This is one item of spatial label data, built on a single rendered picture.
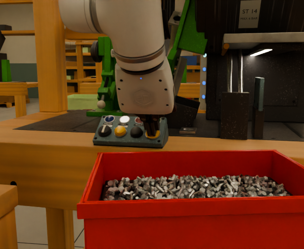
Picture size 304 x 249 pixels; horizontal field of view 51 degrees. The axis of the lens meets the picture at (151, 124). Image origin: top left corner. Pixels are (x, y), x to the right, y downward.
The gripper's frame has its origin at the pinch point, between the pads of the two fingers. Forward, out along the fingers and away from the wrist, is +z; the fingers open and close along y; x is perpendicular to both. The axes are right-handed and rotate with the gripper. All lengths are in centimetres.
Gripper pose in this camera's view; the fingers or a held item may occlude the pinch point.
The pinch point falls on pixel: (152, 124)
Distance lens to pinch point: 63.9
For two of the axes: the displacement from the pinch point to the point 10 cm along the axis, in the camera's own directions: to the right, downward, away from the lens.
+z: 1.1, 7.1, 7.0
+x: 1.6, -7.1, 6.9
